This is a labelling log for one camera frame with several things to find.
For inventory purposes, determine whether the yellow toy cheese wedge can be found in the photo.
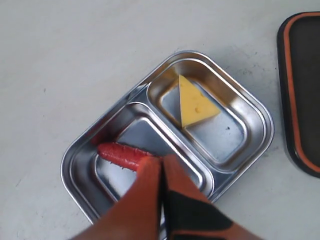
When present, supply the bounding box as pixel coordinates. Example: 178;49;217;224
178;75;220;128

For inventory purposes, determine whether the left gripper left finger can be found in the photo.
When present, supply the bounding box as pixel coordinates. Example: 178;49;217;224
73;156;162;240

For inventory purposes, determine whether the red toy sausage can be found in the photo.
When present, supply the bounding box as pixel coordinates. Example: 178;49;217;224
97;142;163;173

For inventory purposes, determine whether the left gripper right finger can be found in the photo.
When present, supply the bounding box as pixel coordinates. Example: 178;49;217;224
162;155;255;240

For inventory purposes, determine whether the dark transparent lid orange seal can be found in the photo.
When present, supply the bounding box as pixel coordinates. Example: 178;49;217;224
276;11;320;178

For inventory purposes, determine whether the steel two-compartment lunch box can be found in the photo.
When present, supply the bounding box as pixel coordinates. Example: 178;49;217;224
60;51;274;240

